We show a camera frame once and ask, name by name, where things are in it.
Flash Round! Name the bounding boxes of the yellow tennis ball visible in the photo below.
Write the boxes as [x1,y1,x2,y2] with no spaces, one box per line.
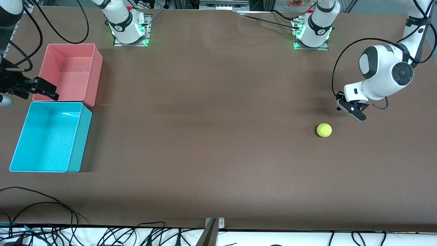
[316,123,332,138]

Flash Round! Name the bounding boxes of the pink plastic bin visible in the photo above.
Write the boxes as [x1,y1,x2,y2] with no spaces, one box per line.
[33,43,103,107]

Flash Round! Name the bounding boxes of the blue plastic bin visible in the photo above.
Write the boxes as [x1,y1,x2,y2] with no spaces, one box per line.
[9,101,93,173]

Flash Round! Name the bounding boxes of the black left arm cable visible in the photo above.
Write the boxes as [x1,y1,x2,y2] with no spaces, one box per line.
[332,0,437,110]

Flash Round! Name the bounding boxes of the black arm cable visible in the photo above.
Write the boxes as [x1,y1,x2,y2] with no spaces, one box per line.
[3,0,90,72]
[332,0,437,110]

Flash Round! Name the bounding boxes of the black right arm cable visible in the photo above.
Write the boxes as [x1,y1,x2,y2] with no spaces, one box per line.
[3,0,90,72]

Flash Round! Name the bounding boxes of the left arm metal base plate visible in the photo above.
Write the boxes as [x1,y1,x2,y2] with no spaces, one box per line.
[292,19,330,51]

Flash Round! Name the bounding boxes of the large looped black cable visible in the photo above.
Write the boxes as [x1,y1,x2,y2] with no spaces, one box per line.
[0,187,80,228]

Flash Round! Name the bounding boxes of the small looped black cable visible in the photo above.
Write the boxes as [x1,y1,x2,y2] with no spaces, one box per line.
[10,202,74,236]

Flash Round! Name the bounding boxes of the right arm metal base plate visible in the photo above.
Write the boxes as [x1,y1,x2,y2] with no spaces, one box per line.
[113,14,152,46]

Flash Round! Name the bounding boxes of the short black base cable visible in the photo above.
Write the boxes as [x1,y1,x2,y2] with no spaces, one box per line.
[271,10,297,20]

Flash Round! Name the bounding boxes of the long black base cable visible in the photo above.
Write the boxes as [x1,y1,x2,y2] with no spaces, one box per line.
[236,12,299,29]

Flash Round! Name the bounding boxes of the teal cable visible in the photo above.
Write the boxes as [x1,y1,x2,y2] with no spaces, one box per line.
[0,223,45,233]

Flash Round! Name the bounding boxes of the arched black cable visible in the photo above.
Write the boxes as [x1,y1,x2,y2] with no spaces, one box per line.
[137,221,168,229]

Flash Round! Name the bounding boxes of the silver table edge bracket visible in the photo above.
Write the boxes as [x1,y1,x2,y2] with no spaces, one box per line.
[205,218,225,229]

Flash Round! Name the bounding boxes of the dark grey mount bar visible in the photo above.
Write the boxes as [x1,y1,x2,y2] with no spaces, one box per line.
[195,219,219,246]

